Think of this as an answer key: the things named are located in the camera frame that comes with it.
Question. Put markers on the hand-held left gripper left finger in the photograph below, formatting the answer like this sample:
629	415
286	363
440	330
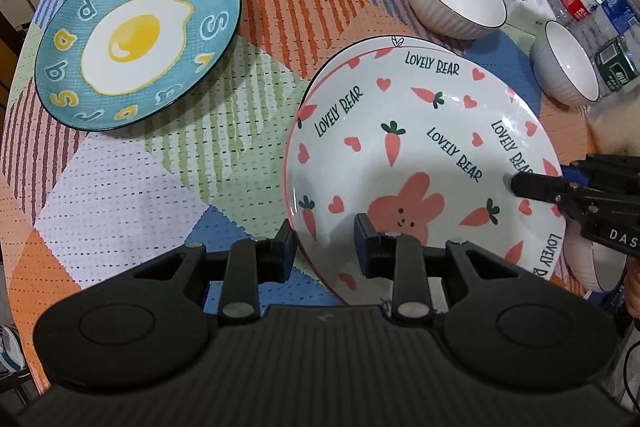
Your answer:
289	252

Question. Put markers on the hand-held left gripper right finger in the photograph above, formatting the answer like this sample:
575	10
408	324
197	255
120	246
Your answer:
361	244

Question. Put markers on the blue label water bottle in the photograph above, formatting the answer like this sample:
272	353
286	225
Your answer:
620	4

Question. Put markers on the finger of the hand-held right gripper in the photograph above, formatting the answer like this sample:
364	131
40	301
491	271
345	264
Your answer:
537	186
577	174

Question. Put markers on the blue fried egg plate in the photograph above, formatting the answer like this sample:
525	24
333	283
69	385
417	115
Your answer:
135	42

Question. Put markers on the checked tablecloth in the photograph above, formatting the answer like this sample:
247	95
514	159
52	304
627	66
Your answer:
150	167

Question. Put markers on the green label water bottle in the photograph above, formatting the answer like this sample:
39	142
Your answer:
617	67

